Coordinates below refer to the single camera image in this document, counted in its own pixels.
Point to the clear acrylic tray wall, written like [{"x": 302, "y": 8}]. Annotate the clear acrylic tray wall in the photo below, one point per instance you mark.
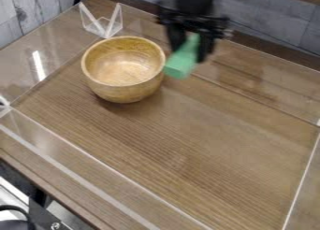
[{"x": 173, "y": 163}]

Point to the round wooden bowl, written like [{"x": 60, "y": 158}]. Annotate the round wooden bowl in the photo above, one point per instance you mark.
[{"x": 123, "y": 68}]

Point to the black metal bracket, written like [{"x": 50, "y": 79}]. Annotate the black metal bracket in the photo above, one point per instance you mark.
[{"x": 44, "y": 219}]

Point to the green rectangular block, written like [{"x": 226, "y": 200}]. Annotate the green rectangular block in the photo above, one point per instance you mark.
[{"x": 184, "y": 59}]

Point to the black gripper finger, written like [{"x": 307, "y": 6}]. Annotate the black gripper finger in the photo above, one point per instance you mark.
[
  {"x": 207, "y": 44},
  {"x": 177, "y": 37}
]

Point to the clear acrylic corner bracket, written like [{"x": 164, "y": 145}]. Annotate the clear acrylic corner bracket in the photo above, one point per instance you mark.
[{"x": 102, "y": 27}]

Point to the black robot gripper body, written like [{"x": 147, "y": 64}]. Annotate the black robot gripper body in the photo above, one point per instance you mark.
[{"x": 195, "y": 16}]

